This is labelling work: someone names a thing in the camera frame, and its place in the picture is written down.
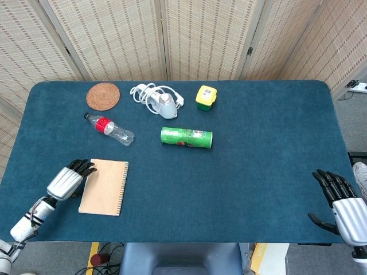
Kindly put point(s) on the yellow cardboard box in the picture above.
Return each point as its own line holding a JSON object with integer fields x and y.
{"x": 263, "y": 257}

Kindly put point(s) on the green chip can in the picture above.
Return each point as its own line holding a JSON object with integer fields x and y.
{"x": 186, "y": 138}

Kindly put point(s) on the clear plastic bottle red label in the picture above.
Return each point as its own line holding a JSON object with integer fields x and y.
{"x": 114, "y": 131}

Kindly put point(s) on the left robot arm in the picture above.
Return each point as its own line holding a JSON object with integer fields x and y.
{"x": 31, "y": 220}

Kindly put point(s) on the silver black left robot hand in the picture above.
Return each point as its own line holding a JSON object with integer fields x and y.
{"x": 63, "y": 183}

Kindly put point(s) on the grey sneaker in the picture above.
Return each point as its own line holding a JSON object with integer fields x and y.
{"x": 360, "y": 177}

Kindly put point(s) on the spiral-bound paper notebook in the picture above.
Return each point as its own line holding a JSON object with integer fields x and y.
{"x": 106, "y": 186}

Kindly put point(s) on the woven folding screen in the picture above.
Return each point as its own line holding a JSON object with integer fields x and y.
{"x": 114, "y": 37}

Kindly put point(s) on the red cylinder can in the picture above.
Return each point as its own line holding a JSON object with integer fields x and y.
{"x": 99, "y": 259}

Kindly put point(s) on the blue velvet tablecloth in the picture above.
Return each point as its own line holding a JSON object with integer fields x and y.
{"x": 229, "y": 186}

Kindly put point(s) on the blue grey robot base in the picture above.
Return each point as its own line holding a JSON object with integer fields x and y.
{"x": 177, "y": 257}

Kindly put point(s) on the round woven rattan coaster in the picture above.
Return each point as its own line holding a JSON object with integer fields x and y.
{"x": 103, "y": 96}

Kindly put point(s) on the white power strip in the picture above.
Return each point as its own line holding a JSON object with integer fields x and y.
{"x": 358, "y": 86}

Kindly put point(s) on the white handheld garment steamer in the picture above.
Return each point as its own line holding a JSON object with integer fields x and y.
{"x": 167, "y": 108}

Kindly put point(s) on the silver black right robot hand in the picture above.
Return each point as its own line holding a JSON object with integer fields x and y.
{"x": 351, "y": 217}

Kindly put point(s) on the green mini bin yellow lid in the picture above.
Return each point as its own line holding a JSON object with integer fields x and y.
{"x": 206, "y": 96}

